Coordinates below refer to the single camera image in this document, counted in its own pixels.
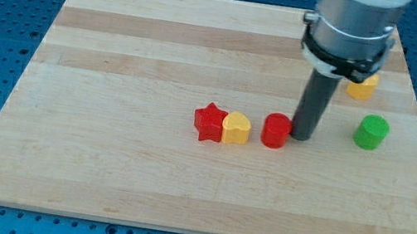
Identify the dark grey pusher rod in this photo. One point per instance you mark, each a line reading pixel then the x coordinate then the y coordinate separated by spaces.
pixel 315 98

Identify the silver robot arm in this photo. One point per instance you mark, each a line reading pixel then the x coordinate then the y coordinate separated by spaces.
pixel 342 39

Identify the yellow hexagon block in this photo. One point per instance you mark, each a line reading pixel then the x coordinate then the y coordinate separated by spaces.
pixel 364 90

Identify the red cylinder block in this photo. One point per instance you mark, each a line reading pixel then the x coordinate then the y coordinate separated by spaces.
pixel 276 129

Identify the green cylinder block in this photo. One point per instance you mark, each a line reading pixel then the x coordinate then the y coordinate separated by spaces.
pixel 371 132

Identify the yellow heart block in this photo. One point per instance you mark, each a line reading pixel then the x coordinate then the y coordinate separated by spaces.
pixel 236 129

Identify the red star block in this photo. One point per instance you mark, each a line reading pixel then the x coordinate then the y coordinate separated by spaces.
pixel 208 122

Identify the wooden board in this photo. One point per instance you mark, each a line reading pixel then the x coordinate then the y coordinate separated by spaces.
pixel 101 126

